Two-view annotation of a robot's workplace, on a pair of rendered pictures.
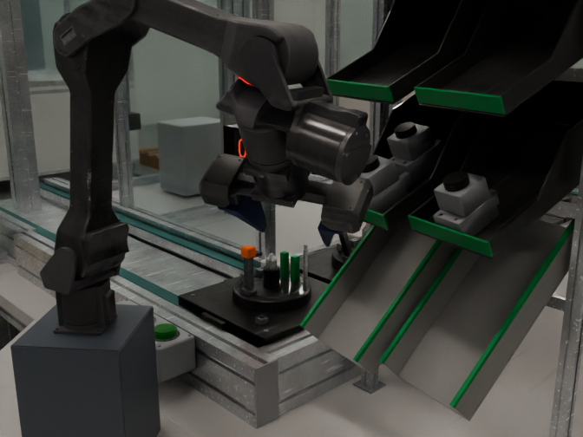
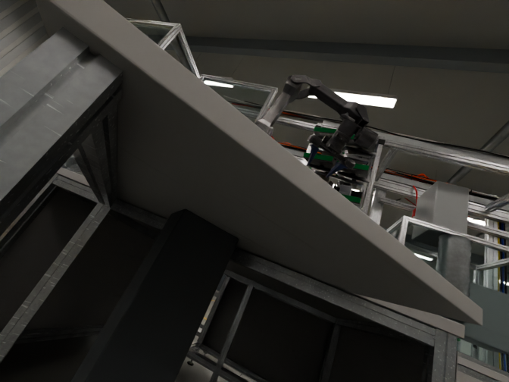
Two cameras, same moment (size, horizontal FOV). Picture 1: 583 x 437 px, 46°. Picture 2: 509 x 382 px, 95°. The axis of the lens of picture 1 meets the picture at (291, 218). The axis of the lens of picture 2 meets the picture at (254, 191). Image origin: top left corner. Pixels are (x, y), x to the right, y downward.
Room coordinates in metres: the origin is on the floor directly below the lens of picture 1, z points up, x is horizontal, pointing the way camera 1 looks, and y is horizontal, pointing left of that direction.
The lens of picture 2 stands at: (0.22, 0.51, 0.72)
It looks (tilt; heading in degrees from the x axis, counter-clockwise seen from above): 22 degrees up; 331
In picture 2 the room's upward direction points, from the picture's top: 25 degrees clockwise
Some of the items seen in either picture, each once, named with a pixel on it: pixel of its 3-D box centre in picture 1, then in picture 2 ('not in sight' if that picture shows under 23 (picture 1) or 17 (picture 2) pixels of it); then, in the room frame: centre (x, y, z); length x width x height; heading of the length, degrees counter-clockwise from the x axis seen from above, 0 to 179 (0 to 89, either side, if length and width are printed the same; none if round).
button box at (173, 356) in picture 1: (142, 337); not in sight; (1.06, 0.25, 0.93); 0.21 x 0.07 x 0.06; 43
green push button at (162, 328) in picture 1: (165, 334); not in sight; (1.00, 0.20, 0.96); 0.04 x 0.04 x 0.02
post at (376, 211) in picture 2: not in sight; (370, 234); (1.30, -1.31, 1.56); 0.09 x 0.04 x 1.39; 43
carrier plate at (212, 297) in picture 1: (271, 301); not in sight; (1.14, 0.04, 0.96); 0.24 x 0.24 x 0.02; 43
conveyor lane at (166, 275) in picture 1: (187, 279); not in sight; (1.38, 0.22, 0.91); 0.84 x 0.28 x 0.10; 43
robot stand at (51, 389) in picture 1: (92, 391); not in sight; (0.83, 0.27, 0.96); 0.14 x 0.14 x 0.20; 84
